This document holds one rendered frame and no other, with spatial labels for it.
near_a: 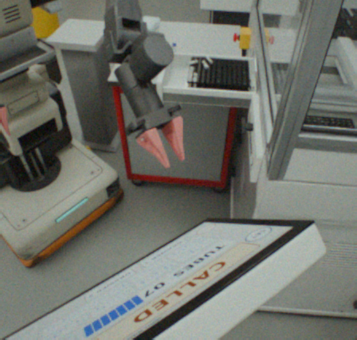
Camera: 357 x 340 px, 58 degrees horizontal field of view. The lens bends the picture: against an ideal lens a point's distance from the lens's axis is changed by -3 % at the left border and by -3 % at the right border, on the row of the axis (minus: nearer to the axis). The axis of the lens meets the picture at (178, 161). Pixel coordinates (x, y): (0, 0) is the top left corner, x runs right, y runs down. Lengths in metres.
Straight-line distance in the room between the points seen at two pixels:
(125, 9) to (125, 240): 1.35
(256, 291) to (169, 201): 1.56
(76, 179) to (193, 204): 0.67
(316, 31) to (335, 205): 0.49
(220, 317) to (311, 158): 0.49
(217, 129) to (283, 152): 0.85
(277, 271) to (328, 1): 0.41
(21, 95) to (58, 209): 0.61
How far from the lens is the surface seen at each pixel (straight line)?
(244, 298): 0.41
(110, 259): 1.78
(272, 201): 0.91
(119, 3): 0.68
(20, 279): 1.87
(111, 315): 0.48
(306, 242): 0.46
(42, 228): 1.65
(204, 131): 1.61
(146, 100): 0.61
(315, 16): 0.61
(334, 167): 0.84
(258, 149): 0.93
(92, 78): 1.98
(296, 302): 1.56
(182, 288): 0.44
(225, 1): 2.02
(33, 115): 1.33
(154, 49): 0.57
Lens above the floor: 1.56
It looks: 47 degrees down
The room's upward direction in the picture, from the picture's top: straight up
